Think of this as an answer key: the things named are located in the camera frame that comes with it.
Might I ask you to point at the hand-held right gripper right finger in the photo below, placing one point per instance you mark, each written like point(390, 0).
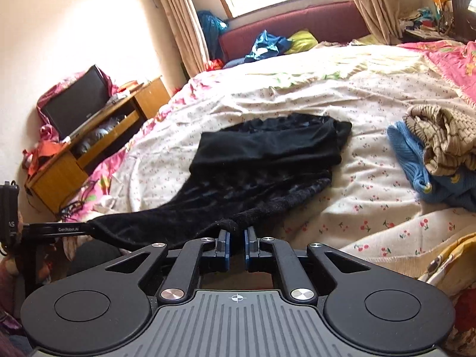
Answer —
point(250, 251)

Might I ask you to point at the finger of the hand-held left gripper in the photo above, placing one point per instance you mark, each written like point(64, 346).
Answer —
point(55, 229)

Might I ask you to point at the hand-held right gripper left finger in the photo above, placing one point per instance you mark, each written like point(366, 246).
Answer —
point(224, 251)

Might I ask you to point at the black velvet dress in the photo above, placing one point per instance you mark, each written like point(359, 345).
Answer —
point(260, 163)

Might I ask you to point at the wooden cabinet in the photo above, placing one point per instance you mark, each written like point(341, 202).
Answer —
point(63, 178)

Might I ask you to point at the red cloth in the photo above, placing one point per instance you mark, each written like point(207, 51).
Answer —
point(39, 156)

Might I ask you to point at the pink television cover cloth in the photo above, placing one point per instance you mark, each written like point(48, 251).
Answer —
point(44, 98)

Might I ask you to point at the black television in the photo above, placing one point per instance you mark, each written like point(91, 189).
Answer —
point(74, 104)

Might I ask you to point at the cherry print bedsheet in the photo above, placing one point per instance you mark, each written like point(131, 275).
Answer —
point(372, 178)

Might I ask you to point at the cream cartoon print quilt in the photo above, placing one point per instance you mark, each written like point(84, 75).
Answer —
point(409, 241)

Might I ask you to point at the blue knit sweater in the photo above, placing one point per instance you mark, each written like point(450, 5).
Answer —
point(409, 156)

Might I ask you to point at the blue garment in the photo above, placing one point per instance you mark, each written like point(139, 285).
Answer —
point(266, 46)

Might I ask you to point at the blue plastic bag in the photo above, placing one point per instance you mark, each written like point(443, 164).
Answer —
point(210, 33)

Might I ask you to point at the yellow cloth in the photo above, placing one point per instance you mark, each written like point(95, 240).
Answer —
point(303, 39)

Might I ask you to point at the beige patterned sweater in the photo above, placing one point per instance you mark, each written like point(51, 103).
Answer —
point(442, 137)

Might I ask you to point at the beige curtain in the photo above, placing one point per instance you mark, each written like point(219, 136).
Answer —
point(368, 3)
point(178, 18)

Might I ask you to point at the maroon sofa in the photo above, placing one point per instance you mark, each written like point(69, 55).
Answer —
point(327, 22)

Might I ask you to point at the pink floral quilt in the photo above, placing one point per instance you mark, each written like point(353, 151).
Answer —
point(446, 63)

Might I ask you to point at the cluttered nightstand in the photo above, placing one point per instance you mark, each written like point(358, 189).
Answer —
point(427, 29)

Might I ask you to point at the dark wooden headboard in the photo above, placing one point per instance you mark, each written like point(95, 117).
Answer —
point(465, 3)

